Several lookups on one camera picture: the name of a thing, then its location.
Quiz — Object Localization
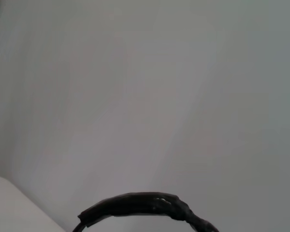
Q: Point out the black round teapot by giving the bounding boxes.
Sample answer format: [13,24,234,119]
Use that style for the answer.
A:
[72,191,220,232]

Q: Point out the white rounded panel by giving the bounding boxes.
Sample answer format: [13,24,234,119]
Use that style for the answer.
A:
[0,174,66,232]

